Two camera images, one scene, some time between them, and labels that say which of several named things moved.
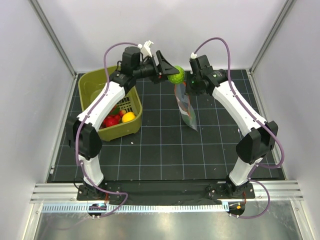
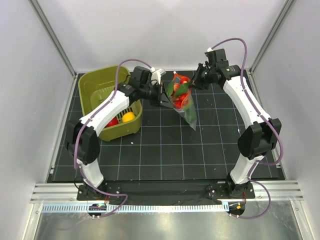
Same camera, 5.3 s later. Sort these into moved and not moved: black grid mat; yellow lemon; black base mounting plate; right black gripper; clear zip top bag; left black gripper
Moved: clear zip top bag; left black gripper; right black gripper
Not moved: black grid mat; yellow lemon; black base mounting plate
